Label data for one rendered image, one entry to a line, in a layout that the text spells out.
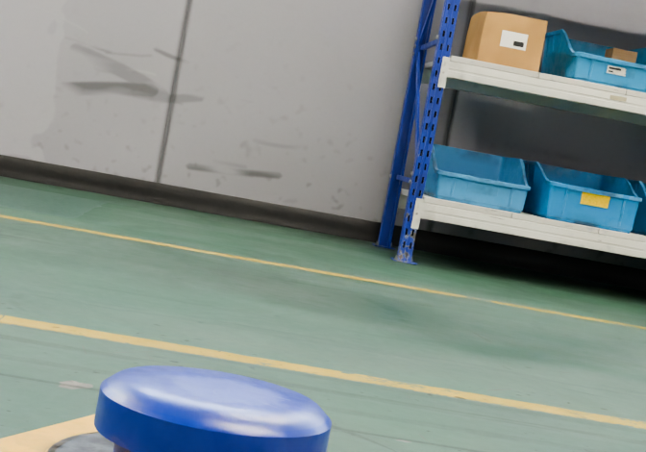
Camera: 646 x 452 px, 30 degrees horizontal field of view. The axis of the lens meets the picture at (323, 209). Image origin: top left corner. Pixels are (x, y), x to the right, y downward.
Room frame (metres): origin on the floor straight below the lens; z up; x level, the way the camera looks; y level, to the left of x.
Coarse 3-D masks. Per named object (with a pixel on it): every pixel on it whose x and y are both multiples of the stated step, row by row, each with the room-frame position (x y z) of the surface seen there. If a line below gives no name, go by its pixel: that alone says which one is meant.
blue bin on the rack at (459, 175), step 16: (432, 160) 4.68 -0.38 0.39; (448, 160) 5.04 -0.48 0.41; (464, 160) 5.05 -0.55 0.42; (480, 160) 5.06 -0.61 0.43; (496, 160) 5.06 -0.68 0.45; (512, 160) 4.92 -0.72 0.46; (432, 176) 4.68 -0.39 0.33; (448, 176) 4.56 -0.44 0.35; (464, 176) 4.56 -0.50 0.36; (480, 176) 5.05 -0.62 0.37; (496, 176) 5.06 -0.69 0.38; (512, 176) 4.85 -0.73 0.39; (432, 192) 4.64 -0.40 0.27; (448, 192) 4.57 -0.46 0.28; (464, 192) 4.57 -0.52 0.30; (480, 192) 4.57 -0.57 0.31; (496, 192) 4.58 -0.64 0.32; (512, 192) 4.58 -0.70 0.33; (496, 208) 4.59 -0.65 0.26; (512, 208) 4.59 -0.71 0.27
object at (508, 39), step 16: (480, 16) 4.67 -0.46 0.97; (496, 16) 4.59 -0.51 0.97; (512, 16) 4.59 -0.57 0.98; (480, 32) 4.62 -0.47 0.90; (496, 32) 4.58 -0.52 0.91; (512, 32) 4.59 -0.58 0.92; (528, 32) 4.60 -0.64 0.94; (544, 32) 4.60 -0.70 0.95; (464, 48) 4.86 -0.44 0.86; (480, 48) 4.58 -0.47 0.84; (496, 48) 4.59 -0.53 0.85; (512, 48) 4.59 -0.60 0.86; (528, 48) 4.60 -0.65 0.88; (512, 64) 4.59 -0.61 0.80; (528, 64) 4.60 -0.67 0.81
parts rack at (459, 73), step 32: (448, 0) 4.50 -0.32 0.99; (448, 32) 4.51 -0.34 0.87; (416, 64) 5.01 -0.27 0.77; (448, 64) 4.50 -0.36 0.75; (480, 64) 4.52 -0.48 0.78; (416, 96) 4.86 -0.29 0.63; (512, 96) 5.12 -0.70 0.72; (544, 96) 5.13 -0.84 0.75; (576, 96) 4.55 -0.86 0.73; (608, 96) 4.57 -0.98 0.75; (640, 96) 4.58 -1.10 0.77; (416, 128) 4.71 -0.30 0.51; (416, 160) 4.51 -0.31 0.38; (416, 192) 4.51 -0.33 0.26; (384, 224) 5.05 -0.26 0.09; (416, 224) 4.50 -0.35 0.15; (480, 224) 4.53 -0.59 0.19; (512, 224) 4.54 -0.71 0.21; (544, 224) 5.14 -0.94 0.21; (576, 224) 4.57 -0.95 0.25; (640, 256) 4.59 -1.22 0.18
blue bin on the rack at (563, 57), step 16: (560, 32) 4.83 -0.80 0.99; (544, 48) 5.06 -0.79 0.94; (560, 48) 4.83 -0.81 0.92; (576, 48) 5.09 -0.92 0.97; (592, 48) 5.10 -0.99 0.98; (608, 48) 5.11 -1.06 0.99; (640, 48) 4.96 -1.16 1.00; (544, 64) 5.02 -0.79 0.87; (560, 64) 4.80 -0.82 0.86; (576, 64) 4.61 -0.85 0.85; (592, 64) 4.61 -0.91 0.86; (608, 64) 4.62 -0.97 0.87; (624, 64) 4.61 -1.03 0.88; (640, 64) 4.62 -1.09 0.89; (592, 80) 4.62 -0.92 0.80; (608, 80) 4.62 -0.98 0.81; (624, 80) 4.63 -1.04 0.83; (640, 80) 4.64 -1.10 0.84
